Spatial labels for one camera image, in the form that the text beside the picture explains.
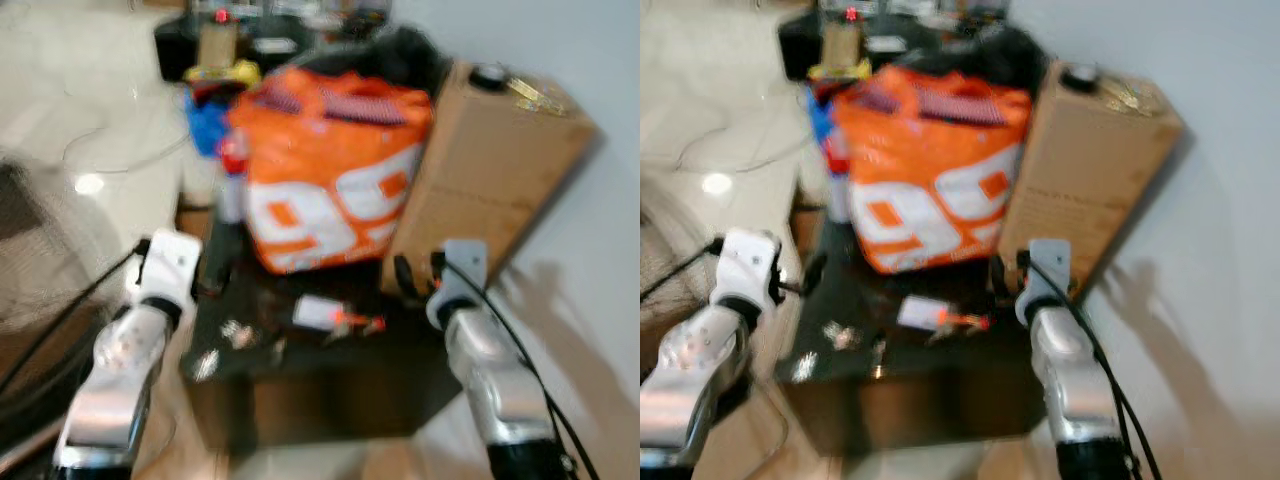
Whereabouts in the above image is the silver key bunch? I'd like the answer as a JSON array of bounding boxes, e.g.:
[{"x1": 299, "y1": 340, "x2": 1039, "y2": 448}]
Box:
[
  {"x1": 219, "y1": 318, "x2": 263, "y2": 353},
  {"x1": 819, "y1": 318, "x2": 863, "y2": 353}
]

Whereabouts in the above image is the white bottle with red cap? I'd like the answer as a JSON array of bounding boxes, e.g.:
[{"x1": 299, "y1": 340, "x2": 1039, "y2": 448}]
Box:
[
  {"x1": 824, "y1": 130, "x2": 853, "y2": 225},
  {"x1": 214, "y1": 130, "x2": 252, "y2": 227}
]

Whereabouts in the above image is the orange and white bag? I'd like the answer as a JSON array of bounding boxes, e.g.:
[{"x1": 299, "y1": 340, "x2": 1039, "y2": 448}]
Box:
[
  {"x1": 829, "y1": 64, "x2": 1034, "y2": 277},
  {"x1": 227, "y1": 66, "x2": 437, "y2": 277}
]

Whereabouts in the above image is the brown woven rug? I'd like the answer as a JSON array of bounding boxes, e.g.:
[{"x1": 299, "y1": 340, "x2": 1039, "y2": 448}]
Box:
[
  {"x1": 640, "y1": 180, "x2": 721, "y2": 331},
  {"x1": 0, "y1": 158, "x2": 136, "y2": 336}
]

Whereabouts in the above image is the brown cardboard box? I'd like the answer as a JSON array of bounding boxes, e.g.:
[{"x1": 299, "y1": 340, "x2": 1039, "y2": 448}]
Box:
[
  {"x1": 380, "y1": 60, "x2": 600, "y2": 298},
  {"x1": 998, "y1": 58, "x2": 1187, "y2": 298}
]

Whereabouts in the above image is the black low table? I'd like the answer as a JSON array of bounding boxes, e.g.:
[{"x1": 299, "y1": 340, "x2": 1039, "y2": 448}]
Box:
[
  {"x1": 774, "y1": 212, "x2": 1077, "y2": 443},
  {"x1": 178, "y1": 212, "x2": 473, "y2": 453}
]

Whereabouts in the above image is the blue plastic bag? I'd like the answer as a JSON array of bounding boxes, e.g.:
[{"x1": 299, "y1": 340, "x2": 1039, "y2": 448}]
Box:
[
  {"x1": 807, "y1": 88, "x2": 837, "y2": 151},
  {"x1": 182, "y1": 88, "x2": 237, "y2": 158}
]

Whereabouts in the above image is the yellow packet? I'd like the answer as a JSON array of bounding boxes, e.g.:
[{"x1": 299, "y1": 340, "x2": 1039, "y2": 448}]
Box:
[
  {"x1": 808, "y1": 58, "x2": 873, "y2": 85},
  {"x1": 184, "y1": 58, "x2": 264, "y2": 93}
]

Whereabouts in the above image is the round black object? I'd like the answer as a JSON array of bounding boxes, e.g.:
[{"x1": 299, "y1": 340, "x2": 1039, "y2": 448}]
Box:
[
  {"x1": 1062, "y1": 62, "x2": 1103, "y2": 93},
  {"x1": 469, "y1": 62, "x2": 512, "y2": 92}
]

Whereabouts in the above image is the gold key bunch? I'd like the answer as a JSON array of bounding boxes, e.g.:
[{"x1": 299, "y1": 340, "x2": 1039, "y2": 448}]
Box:
[
  {"x1": 1100, "y1": 78, "x2": 1161, "y2": 118},
  {"x1": 508, "y1": 78, "x2": 568, "y2": 118}
]

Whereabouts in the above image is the black cloth bag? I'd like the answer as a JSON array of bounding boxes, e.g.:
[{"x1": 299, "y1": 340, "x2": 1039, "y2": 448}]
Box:
[
  {"x1": 338, "y1": 24, "x2": 453, "y2": 97},
  {"x1": 900, "y1": 24, "x2": 1051, "y2": 97}
]

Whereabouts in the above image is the black case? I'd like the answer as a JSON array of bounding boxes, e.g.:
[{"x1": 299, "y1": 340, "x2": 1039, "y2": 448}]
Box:
[
  {"x1": 778, "y1": 12, "x2": 829, "y2": 81},
  {"x1": 154, "y1": 12, "x2": 326, "y2": 85}
]

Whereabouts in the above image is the brown bottle with red top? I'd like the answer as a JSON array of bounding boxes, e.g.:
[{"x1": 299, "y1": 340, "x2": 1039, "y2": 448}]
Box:
[
  {"x1": 824, "y1": 6, "x2": 867, "y2": 67},
  {"x1": 197, "y1": 8, "x2": 242, "y2": 69}
]

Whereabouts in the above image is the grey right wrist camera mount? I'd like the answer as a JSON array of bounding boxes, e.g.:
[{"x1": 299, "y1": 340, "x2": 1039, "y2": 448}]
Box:
[
  {"x1": 1014, "y1": 237, "x2": 1077, "y2": 330},
  {"x1": 427, "y1": 238, "x2": 490, "y2": 332}
]

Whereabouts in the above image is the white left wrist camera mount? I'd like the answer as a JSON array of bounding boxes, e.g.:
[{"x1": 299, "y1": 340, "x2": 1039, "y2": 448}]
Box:
[
  {"x1": 711, "y1": 227, "x2": 784, "y2": 307},
  {"x1": 124, "y1": 229, "x2": 203, "y2": 307}
]

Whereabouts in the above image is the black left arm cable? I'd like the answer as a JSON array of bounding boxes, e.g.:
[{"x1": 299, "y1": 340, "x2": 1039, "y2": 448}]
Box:
[
  {"x1": 0, "y1": 238, "x2": 153, "y2": 401},
  {"x1": 640, "y1": 238, "x2": 726, "y2": 303}
]

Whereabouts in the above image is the thin floor cable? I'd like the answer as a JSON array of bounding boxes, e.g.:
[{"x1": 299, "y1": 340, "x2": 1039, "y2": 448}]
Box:
[
  {"x1": 676, "y1": 120, "x2": 807, "y2": 173},
  {"x1": 60, "y1": 122, "x2": 193, "y2": 177}
]

